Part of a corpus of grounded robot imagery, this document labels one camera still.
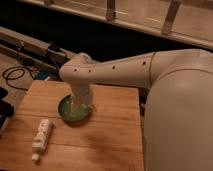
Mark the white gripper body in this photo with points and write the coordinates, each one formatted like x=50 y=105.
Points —
x=81 y=94

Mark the white bottle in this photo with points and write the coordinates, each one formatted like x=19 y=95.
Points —
x=40 y=141

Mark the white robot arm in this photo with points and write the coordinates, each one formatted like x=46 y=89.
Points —
x=178 y=122

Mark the green ceramic bowl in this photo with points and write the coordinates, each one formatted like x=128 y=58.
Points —
x=80 y=113

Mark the blue object behind table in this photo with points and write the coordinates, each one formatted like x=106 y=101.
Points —
x=42 y=75

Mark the black device at left edge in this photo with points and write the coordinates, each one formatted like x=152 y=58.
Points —
x=6 y=109

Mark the black clamp on rail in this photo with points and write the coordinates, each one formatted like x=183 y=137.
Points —
x=53 y=51

